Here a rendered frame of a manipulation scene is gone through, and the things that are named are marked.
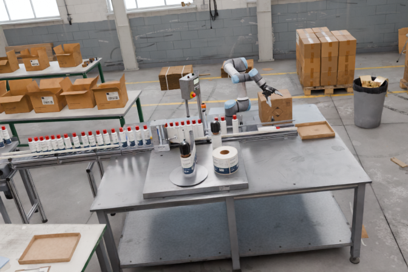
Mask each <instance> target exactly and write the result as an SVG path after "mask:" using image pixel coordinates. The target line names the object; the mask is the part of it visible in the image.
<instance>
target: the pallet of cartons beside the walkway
mask: <svg viewBox="0 0 408 272"><path fill-rule="evenodd" d="M355 58H356V39H355V38H354V37H353V36H352V35H351V34H350V33H349V32H348V31H346V30H337V31H331V32H329V29H328V28H327V27H318V28H312V29H297V30H296V68H297V69H296V73H297V76H298V78H299V82H300V84H301V87H302V89H303V91H304V95H305V96H309V95H311V94H310V92H311V90H320V89H322V91H323V93H324V95H330V94H333V89H338V88H345V90H346V91H347V93H353V80H354V75H355Z"/></svg>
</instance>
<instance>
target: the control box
mask: <svg viewBox="0 0 408 272"><path fill-rule="evenodd" d="M187 76H189V77H190V78H189V79H187ZM197 77H198V75H197V74H195V75H194V76H192V74H191V73H190V74H188V75H186V76H184V77H183V78H181V79H179V82H180V90H181V95H182V99H184V100H191V99H193V98H194V97H193V96H192V94H193V93H195V96H197V95H199V94H200V88H198V89H197V90H195V91H194V86H196V85H198V84H199V83H197V84H195V85H194V84H193V79H194V78H197ZM199 85H200V84H199Z"/></svg>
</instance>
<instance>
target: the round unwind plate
mask: <svg viewBox="0 0 408 272"><path fill-rule="evenodd" d="M207 175H208V171H207V169H206V168H205V167H204V166H201V165H197V164H195V167H194V175H193V176H192V177H184V176H183V171H182V166H179V167H178V168H176V169H174V170H173V171H172V172H171V173H170V176H169V178H170V181H171V182H173V183H174V184H176V185H179V186H191V185H195V184H198V183H200V182H202V181H203V180H204V179H206V177H207Z"/></svg>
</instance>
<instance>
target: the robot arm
mask: <svg viewBox="0 0 408 272"><path fill-rule="evenodd" d="M247 68H248V65H247V61H246V59H245V58H235V59H229V60H227V61H226V62H225V63H224V65H223V69H224V71H225V72H226V73H228V74H229V75H230V76H231V80H232V82H233V84H235V83H236V84H237V91H238V98H237V101H235V100H228V101H226V102H225V106H224V108H225V121H226V125H228V126H232V125H233V122H232V119H233V115H236V113H237V112H244V111H248V110H250V109H251V101H250V99H248V97H247V90H246V83H245V82H248V81H254V82H255V83H256V84H257V85H258V86H259V87H260V88H261V89H262V90H263V92H262V94H263V95H264V96H265V98H266V99H267V104H269V106H270V107H271V101H270V100H271V98H270V97H269V96H271V94H273V93H275V94H278V95H280V96H283V95H282V94H281V93H280V92H279V91H278V90H277V89H275V88H273V87H270V86H268V85H266V82H265V80H264V79H263V78H262V76H261V75H260V73H259V72H258V71H257V70H256V69H252V70H251V71H249V73H245V72H246V69H247Z"/></svg>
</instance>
